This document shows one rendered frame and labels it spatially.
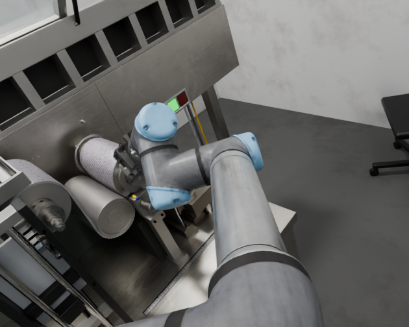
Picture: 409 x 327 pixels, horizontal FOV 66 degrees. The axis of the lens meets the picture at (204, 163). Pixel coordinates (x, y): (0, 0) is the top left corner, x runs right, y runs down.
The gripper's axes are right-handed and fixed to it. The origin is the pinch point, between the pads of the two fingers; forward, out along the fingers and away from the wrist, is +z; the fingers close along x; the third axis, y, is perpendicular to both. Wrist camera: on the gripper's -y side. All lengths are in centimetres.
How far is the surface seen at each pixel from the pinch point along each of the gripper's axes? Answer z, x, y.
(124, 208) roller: 8.7, 6.7, -3.6
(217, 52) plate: 28, -79, 23
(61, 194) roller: -1.3, 17.5, 9.0
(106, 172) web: 6.2, 3.7, 7.7
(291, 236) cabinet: 14, -32, -52
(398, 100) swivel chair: 38, -172, -68
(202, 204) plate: 17.3, -15.6, -20.4
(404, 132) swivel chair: 28, -140, -76
